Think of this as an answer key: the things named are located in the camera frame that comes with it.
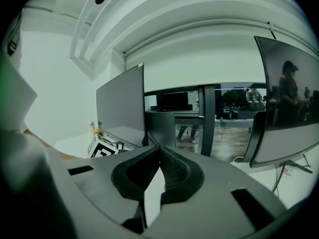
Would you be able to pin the white roller blind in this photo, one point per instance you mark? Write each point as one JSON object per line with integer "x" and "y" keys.
{"x": 199, "y": 63}

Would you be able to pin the red printed paper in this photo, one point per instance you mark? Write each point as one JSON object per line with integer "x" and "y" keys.
{"x": 287, "y": 172}

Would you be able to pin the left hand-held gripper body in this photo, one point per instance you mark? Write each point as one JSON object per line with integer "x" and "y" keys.
{"x": 102, "y": 148}

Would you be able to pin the curved black monitor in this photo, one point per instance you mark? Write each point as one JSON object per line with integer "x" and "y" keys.
{"x": 286, "y": 96}

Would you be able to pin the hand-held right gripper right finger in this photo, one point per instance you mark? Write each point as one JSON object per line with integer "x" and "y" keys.
{"x": 211, "y": 203}

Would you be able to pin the dark grey panel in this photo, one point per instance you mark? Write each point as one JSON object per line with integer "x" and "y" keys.
{"x": 160, "y": 128}

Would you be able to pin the glass window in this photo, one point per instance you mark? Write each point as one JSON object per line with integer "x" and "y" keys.
{"x": 231, "y": 133}

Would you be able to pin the black window post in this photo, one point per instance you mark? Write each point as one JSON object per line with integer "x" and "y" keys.
{"x": 207, "y": 121}

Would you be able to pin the small orange container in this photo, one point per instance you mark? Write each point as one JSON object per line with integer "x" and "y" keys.
{"x": 96, "y": 130}

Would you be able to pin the white shirt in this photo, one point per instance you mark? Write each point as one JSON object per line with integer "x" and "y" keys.
{"x": 13, "y": 31}

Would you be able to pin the large black monitor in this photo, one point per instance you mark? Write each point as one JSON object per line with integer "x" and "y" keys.
{"x": 122, "y": 103}

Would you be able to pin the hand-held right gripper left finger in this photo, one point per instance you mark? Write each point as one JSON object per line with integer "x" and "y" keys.
{"x": 99, "y": 183}

